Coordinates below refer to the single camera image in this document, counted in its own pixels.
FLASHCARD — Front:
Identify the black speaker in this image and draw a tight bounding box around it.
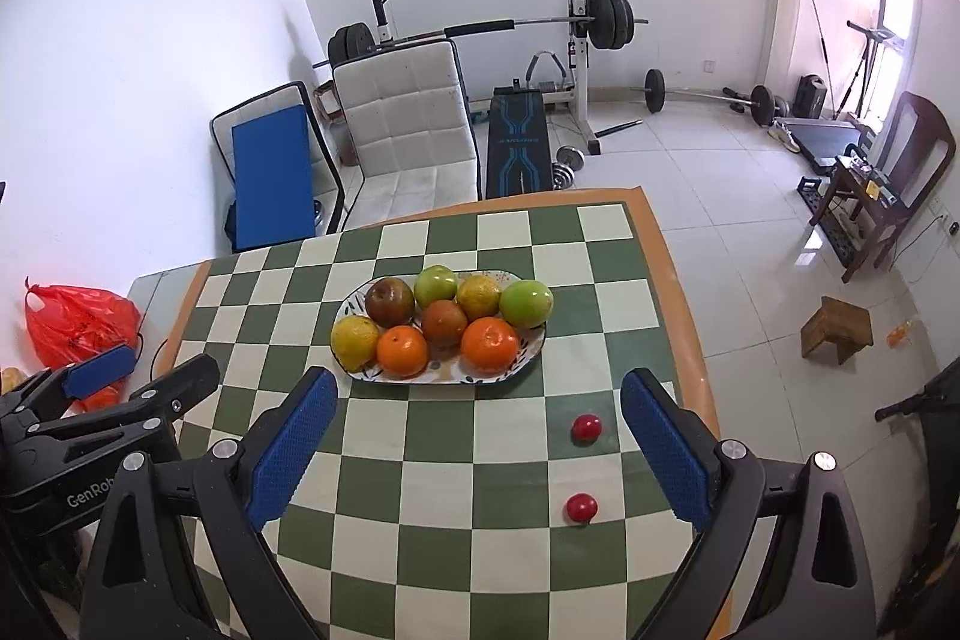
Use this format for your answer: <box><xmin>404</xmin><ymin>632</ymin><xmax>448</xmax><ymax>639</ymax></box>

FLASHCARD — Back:
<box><xmin>793</xmin><ymin>75</ymin><xmax>828</xmax><ymax>118</ymax></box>

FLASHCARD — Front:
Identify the yellow lemon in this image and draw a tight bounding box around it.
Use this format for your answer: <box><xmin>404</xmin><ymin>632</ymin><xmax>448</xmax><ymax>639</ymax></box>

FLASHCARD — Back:
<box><xmin>331</xmin><ymin>315</ymin><xmax>381</xmax><ymax>371</ymax></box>
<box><xmin>456</xmin><ymin>275</ymin><xmax>502</xmax><ymax>321</ymax></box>

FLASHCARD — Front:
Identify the white barbell rack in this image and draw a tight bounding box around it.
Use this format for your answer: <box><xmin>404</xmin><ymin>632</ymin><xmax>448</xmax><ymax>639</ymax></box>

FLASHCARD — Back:
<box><xmin>365</xmin><ymin>0</ymin><xmax>601</xmax><ymax>157</ymax></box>

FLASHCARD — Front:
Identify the black floor rack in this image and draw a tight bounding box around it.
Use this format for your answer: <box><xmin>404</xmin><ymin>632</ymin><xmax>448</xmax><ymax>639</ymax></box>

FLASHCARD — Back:
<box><xmin>796</xmin><ymin>175</ymin><xmax>863</xmax><ymax>270</ymax></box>

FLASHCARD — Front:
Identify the green white checkered tablecloth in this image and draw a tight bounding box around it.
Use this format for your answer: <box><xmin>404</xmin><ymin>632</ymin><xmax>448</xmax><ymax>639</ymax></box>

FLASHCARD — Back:
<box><xmin>161</xmin><ymin>184</ymin><xmax>721</xmax><ymax>640</ymax></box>

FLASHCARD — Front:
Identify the small wooden stool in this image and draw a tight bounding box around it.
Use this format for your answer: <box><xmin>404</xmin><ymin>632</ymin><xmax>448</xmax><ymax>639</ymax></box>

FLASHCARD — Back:
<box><xmin>800</xmin><ymin>296</ymin><xmax>873</xmax><ymax>365</ymax></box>

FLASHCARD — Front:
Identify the white padded chair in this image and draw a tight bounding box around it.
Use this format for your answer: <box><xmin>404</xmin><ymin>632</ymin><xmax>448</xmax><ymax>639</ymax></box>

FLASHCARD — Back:
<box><xmin>330</xmin><ymin>38</ymin><xmax>482</xmax><ymax>229</ymax></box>

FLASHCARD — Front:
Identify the floor barbell with black plates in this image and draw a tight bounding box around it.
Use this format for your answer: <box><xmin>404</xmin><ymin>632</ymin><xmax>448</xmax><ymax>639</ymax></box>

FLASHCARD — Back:
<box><xmin>630</xmin><ymin>68</ymin><xmax>788</xmax><ymax>127</ymax></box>

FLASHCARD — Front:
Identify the brown-red apple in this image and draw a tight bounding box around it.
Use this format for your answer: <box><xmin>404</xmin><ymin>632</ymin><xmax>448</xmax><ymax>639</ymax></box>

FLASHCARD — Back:
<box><xmin>421</xmin><ymin>299</ymin><xmax>469</xmax><ymax>347</ymax></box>

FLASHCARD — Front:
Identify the black handlebar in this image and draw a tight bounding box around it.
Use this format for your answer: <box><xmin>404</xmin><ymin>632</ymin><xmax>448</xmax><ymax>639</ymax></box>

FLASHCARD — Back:
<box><xmin>874</xmin><ymin>355</ymin><xmax>960</xmax><ymax>423</ymax></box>

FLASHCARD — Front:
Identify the large green apple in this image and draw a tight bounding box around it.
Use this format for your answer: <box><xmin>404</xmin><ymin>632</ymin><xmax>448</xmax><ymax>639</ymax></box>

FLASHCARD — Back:
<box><xmin>499</xmin><ymin>280</ymin><xmax>555</xmax><ymax>330</ymax></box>

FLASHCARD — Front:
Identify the racked barbell with black plates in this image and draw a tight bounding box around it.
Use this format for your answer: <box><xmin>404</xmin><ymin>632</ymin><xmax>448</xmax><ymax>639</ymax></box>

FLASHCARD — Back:
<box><xmin>313</xmin><ymin>0</ymin><xmax>650</xmax><ymax>71</ymax></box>

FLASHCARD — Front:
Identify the small green apple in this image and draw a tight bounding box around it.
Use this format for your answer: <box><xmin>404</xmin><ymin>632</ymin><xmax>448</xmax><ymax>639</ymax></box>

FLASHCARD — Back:
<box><xmin>415</xmin><ymin>265</ymin><xmax>458</xmax><ymax>307</ymax></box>

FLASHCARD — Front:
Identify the chrome dumbbell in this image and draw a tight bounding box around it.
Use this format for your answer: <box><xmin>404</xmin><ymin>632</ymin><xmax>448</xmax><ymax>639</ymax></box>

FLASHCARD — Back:
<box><xmin>551</xmin><ymin>145</ymin><xmax>586</xmax><ymax>191</ymax></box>

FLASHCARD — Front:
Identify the red plastic bag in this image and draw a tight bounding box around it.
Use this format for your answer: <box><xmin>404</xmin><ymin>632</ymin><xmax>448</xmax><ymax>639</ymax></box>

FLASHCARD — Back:
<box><xmin>24</xmin><ymin>278</ymin><xmax>143</xmax><ymax>412</ymax></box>

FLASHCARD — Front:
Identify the dark wooden chair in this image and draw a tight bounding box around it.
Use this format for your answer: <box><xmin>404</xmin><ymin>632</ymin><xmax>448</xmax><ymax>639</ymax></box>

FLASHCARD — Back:
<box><xmin>810</xmin><ymin>91</ymin><xmax>958</xmax><ymax>285</ymax></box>

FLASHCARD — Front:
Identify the yellow lemon bottom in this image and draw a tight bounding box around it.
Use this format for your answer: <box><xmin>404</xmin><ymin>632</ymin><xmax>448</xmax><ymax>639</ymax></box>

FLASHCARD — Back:
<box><xmin>456</xmin><ymin>275</ymin><xmax>502</xmax><ymax>321</ymax></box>

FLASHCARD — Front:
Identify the orange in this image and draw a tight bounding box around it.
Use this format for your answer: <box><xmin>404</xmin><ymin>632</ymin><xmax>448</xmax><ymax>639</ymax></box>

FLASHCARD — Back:
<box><xmin>460</xmin><ymin>317</ymin><xmax>520</xmax><ymax>375</ymax></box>
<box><xmin>376</xmin><ymin>325</ymin><xmax>429</xmax><ymax>380</ymax></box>

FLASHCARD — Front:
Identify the black treadmill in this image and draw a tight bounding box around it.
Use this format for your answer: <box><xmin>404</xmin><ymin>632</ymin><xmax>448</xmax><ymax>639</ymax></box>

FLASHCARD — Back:
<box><xmin>772</xmin><ymin>115</ymin><xmax>863</xmax><ymax>172</ymax></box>

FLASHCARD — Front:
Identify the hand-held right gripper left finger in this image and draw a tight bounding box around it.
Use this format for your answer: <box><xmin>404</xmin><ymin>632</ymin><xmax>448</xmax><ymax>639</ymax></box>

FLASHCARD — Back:
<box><xmin>79</xmin><ymin>366</ymin><xmax>338</xmax><ymax>640</ymax></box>

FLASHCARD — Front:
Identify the long thin exercise pole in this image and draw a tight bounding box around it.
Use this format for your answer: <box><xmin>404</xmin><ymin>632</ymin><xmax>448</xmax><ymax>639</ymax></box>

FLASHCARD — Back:
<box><xmin>801</xmin><ymin>0</ymin><xmax>835</xmax><ymax>112</ymax></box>

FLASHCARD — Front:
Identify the floral oval plate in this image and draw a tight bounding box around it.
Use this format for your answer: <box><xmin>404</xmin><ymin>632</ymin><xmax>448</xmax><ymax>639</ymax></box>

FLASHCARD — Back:
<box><xmin>334</xmin><ymin>270</ymin><xmax>552</xmax><ymax>386</ymax></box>

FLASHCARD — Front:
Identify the black tripod stand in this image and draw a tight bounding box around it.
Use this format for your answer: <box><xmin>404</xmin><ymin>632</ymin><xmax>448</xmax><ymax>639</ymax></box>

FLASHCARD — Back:
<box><xmin>836</xmin><ymin>20</ymin><xmax>901</xmax><ymax>120</ymax></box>

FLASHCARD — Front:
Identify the black blue sit-up bench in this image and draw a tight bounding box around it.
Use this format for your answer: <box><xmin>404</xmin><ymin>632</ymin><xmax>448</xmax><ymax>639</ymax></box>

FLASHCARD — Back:
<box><xmin>486</xmin><ymin>51</ymin><xmax>575</xmax><ymax>200</ymax></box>

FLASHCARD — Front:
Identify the dark red apple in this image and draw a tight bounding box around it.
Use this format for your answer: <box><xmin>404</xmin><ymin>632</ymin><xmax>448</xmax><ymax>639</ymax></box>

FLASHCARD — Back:
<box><xmin>365</xmin><ymin>277</ymin><xmax>416</xmax><ymax>327</ymax></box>

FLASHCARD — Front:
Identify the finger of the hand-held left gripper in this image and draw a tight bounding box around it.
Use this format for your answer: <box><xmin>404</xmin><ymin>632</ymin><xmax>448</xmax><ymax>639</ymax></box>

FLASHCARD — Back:
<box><xmin>0</xmin><ymin>344</ymin><xmax>140</xmax><ymax>420</ymax></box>
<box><xmin>25</xmin><ymin>353</ymin><xmax>222</xmax><ymax>455</ymax></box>

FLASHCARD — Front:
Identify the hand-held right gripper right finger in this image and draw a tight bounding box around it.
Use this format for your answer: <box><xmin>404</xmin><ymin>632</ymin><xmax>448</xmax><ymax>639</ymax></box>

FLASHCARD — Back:
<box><xmin>620</xmin><ymin>368</ymin><xmax>878</xmax><ymax>640</ymax></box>

